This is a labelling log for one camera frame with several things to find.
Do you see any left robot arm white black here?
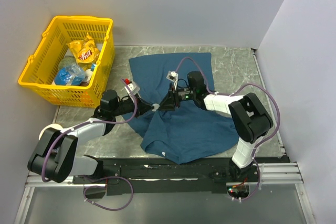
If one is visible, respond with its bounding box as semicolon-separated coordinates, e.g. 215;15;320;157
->
27;90;154;183

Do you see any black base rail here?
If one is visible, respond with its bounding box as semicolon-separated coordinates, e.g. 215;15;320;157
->
70;157;289;196

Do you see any blue plastic bag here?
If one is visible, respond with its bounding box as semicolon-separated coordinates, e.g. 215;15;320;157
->
54;63;86;86

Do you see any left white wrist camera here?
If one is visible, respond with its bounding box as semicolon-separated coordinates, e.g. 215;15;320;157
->
123;79;140;95

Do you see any yellow plastic basket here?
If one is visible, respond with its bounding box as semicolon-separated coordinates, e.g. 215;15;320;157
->
18;16;115;108

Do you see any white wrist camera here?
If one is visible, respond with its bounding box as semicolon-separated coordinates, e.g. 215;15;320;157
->
166;71;179;89
123;79;140;95

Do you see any blue t-shirt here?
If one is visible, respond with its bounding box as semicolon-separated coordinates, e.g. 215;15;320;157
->
128;52;238;164

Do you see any yellow snack bag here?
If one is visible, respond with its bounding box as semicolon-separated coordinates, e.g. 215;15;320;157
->
67;33;100;64

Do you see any toilet paper roll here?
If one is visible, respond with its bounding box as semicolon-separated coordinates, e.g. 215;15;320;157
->
38;123;64;141

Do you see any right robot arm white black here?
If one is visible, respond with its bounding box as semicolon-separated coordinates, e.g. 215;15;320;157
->
159;71;273;182

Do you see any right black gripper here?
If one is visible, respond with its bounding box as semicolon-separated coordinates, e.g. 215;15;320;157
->
159;83;196;112

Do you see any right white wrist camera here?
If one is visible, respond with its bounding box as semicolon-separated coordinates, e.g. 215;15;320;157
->
166;71;179;89

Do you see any aluminium frame rail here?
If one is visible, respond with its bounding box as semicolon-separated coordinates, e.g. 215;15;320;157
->
15;158;315;223

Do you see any small white bottle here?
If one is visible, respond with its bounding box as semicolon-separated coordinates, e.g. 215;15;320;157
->
84;63;96;82

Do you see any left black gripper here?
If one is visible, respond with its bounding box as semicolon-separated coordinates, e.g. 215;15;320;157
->
112;93;154;119

